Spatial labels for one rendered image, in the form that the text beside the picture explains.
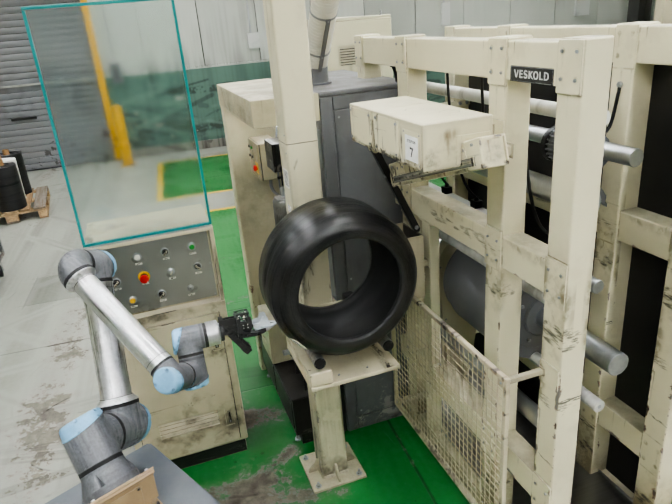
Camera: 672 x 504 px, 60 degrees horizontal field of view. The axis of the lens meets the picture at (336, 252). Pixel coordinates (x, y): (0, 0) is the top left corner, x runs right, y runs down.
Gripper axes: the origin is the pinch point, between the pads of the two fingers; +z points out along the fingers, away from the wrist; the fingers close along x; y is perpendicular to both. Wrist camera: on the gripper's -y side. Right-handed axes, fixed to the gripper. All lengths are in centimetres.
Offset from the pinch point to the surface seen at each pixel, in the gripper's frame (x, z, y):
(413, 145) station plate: -30, 44, 67
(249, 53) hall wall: 902, 184, 47
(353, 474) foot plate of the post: 22, 34, -104
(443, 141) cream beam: -35, 52, 68
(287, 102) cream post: 27, 20, 76
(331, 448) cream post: 26, 25, -88
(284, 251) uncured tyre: -7.0, 5.5, 31.0
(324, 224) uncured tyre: -9.0, 20.0, 38.9
